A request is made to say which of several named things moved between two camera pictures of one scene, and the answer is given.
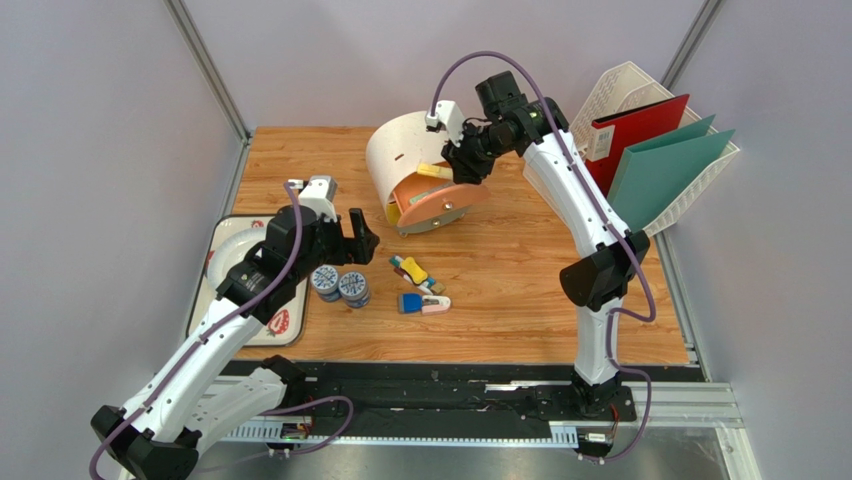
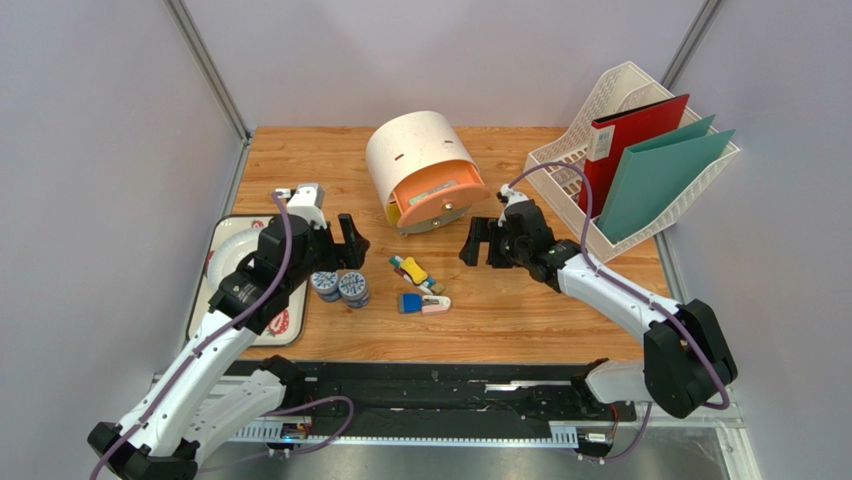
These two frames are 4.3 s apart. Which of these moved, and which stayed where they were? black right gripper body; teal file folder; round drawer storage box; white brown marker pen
Moved: black right gripper body
Stayed: teal file folder; round drawer storage box; white brown marker pen
